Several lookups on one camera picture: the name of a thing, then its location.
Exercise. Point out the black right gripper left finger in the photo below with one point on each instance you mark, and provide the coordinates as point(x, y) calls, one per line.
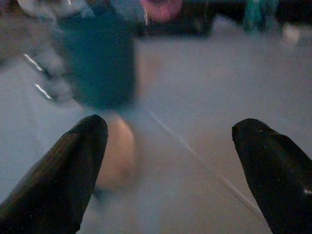
point(56, 175)

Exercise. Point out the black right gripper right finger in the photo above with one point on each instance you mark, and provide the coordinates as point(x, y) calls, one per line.
point(275, 175)

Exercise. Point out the beige wooden utensil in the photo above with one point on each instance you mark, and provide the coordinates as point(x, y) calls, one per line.
point(119, 153)

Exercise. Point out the dark teal cup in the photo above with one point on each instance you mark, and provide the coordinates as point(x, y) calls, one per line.
point(100, 65)

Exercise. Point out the teal cloth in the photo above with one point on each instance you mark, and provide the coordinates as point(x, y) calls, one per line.
point(259, 14)

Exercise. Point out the white plate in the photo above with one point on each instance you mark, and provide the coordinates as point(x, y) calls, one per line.
point(46, 7)

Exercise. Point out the pink bowl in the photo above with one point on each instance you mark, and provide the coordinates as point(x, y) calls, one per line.
point(162, 8)

